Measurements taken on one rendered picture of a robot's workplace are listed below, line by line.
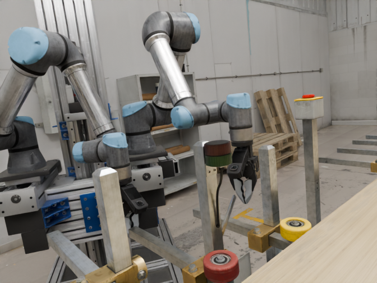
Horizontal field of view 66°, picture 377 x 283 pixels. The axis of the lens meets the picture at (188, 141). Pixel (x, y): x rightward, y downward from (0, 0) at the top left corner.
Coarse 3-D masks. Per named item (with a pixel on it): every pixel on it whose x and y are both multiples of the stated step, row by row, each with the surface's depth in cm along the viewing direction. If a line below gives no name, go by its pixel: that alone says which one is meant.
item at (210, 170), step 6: (210, 144) 63; (216, 144) 63; (210, 156) 64; (216, 156) 63; (210, 168) 68; (216, 168) 70; (222, 168) 65; (210, 174) 68; (222, 174) 66; (216, 198) 69; (216, 204) 70
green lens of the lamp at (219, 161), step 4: (208, 156) 64; (220, 156) 63; (224, 156) 63; (228, 156) 64; (208, 160) 64; (212, 160) 63; (216, 160) 63; (220, 160) 63; (224, 160) 63; (228, 160) 64; (208, 164) 64; (212, 164) 64; (216, 164) 63; (220, 164) 63; (224, 164) 63; (228, 164) 64
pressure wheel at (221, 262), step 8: (208, 256) 67; (216, 256) 68; (224, 256) 67; (232, 256) 66; (208, 264) 64; (216, 264) 64; (224, 264) 64; (232, 264) 63; (208, 272) 64; (216, 272) 62; (224, 272) 62; (232, 272) 63; (216, 280) 63; (224, 280) 62; (232, 280) 63
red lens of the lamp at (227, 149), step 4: (204, 144) 65; (224, 144) 63; (228, 144) 64; (204, 148) 65; (208, 148) 64; (212, 148) 63; (216, 148) 63; (220, 148) 63; (224, 148) 63; (228, 148) 64; (208, 152) 64; (212, 152) 63; (216, 152) 63; (220, 152) 63; (224, 152) 63; (228, 152) 64
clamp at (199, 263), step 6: (198, 264) 71; (186, 270) 69; (198, 270) 69; (186, 276) 69; (192, 276) 67; (198, 276) 67; (204, 276) 68; (186, 282) 69; (192, 282) 67; (198, 282) 67; (204, 282) 68
